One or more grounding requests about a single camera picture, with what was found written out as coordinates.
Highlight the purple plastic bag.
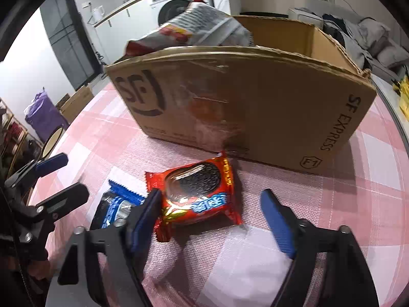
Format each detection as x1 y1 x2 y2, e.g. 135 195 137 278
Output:
24 90 69 135

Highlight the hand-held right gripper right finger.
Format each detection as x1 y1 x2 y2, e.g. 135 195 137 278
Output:
259 189 381 307

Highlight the small cardboard floor box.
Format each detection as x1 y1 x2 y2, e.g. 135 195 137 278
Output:
56 86 95 124

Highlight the black glass door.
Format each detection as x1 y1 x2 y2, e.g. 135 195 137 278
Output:
40 0 96 92

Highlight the wooden shelf rack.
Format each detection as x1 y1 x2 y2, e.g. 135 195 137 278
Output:
0 99 36 180

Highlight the person's left hand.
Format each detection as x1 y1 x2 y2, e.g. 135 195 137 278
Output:
27 259 52 280

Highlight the brown cardboard box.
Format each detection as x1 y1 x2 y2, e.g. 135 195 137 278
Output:
104 14 378 176

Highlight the grey coffee table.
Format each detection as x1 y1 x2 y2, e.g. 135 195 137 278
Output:
372 64 409 148

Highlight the blue cookie packet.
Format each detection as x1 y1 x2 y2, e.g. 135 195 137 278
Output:
90 179 149 230

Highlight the yellow plastic bag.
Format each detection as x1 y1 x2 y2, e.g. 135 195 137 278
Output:
391 77 409 116

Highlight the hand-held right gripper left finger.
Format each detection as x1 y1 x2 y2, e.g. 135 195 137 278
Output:
45 188 164 307

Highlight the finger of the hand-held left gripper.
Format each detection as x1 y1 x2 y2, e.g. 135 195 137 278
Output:
19 182 90 231
5 153 69 188

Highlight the orange red snack bag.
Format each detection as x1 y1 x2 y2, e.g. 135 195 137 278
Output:
124 0 256 60

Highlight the round wooden stool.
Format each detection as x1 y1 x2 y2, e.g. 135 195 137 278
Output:
41 127 66 160

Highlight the white kitchen counter cabinet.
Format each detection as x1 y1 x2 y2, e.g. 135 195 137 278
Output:
93 0 160 66

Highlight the pink plaid tablecloth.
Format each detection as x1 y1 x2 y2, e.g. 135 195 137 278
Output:
27 81 405 307

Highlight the pile of dark clothes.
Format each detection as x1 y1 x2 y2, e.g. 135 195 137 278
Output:
323 13 390 71

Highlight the red cookie packet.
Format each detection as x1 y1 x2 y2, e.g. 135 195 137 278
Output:
145 151 243 243

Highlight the grey sofa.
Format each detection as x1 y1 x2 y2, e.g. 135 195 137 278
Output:
288 0 409 77

